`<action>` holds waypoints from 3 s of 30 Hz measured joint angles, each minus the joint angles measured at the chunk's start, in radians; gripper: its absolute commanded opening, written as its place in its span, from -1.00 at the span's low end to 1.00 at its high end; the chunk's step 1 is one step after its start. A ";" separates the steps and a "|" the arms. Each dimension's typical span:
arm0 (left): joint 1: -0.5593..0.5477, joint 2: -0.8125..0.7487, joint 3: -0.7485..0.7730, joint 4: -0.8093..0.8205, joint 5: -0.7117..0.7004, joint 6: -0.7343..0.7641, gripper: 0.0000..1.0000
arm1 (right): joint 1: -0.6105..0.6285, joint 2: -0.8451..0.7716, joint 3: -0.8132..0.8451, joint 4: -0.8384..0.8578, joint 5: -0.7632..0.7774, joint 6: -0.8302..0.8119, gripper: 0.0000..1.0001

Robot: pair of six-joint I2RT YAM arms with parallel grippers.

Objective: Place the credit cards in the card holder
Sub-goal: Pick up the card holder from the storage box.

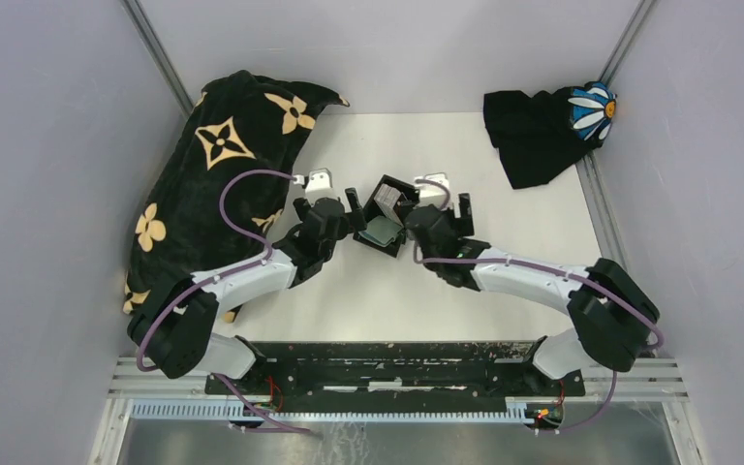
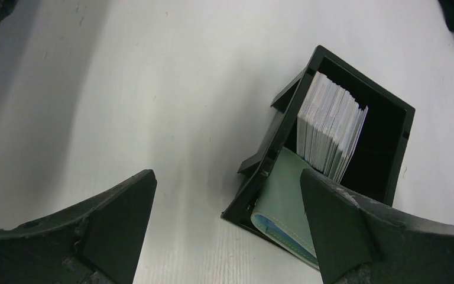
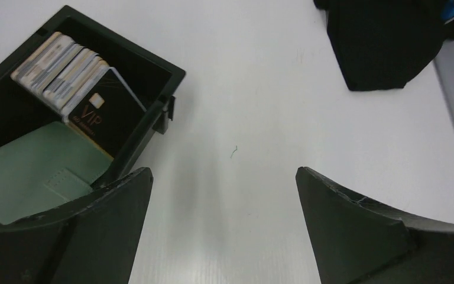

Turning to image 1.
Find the stack of cards in bin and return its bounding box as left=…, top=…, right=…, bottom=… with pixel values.
left=373, top=183, right=403, bottom=218

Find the slotted grey cable duct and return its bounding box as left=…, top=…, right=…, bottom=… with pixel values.
left=129, top=400, right=543, bottom=425

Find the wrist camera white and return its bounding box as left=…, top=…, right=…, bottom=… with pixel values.
left=304, top=168, right=338, bottom=205
left=414, top=172, right=451, bottom=211

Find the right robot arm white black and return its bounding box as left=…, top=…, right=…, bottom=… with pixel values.
left=402, top=204, right=663, bottom=395

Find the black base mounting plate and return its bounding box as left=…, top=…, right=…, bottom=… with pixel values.
left=205, top=341, right=586, bottom=414

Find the green leather card holder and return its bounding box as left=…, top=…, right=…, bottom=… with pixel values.
left=360, top=216, right=402, bottom=247

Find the black cloth with daisy print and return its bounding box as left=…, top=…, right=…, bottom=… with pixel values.
left=482, top=81, right=617, bottom=190

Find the black blanket with tan flowers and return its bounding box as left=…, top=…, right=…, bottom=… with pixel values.
left=122, top=70, right=349, bottom=315

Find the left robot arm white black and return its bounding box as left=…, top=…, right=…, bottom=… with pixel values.
left=127, top=188, right=366, bottom=394

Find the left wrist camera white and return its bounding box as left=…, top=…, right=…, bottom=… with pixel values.
left=304, top=168, right=338, bottom=205

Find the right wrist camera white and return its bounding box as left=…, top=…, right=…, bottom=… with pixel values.
left=414, top=172, right=451, bottom=211

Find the aluminium rail frame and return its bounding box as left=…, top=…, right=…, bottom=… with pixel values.
left=87, top=357, right=707, bottom=464

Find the black plastic bin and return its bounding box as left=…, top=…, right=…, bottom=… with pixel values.
left=353, top=174, right=419, bottom=258

